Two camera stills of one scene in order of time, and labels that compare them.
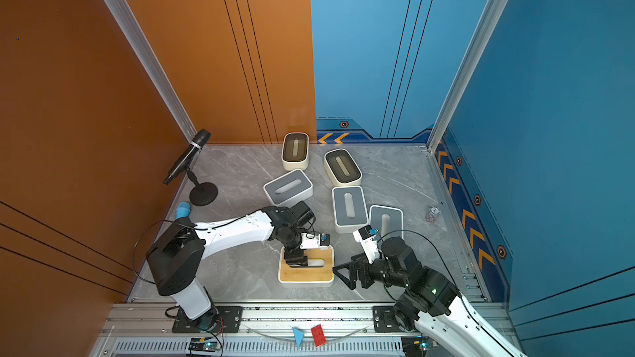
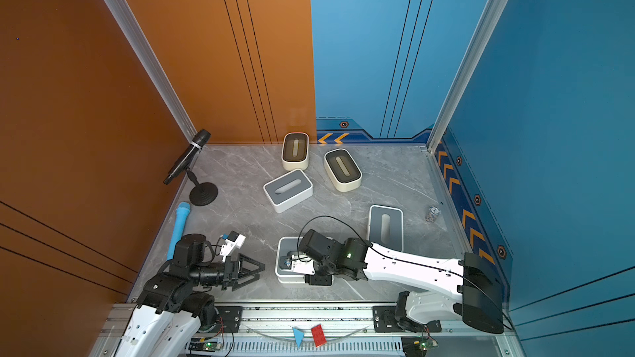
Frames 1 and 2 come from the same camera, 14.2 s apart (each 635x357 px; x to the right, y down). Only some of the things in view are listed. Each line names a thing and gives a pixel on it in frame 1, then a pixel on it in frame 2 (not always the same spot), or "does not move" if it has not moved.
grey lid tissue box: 389,222 does not move
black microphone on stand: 204,194 does not move
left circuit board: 205,344 does not move
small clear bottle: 434,211 does not move
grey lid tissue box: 350,208 → 284,245
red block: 318,335 does not move
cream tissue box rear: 295,150 does not move
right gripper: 362,265 → 313,280
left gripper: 298,258 → 236,267
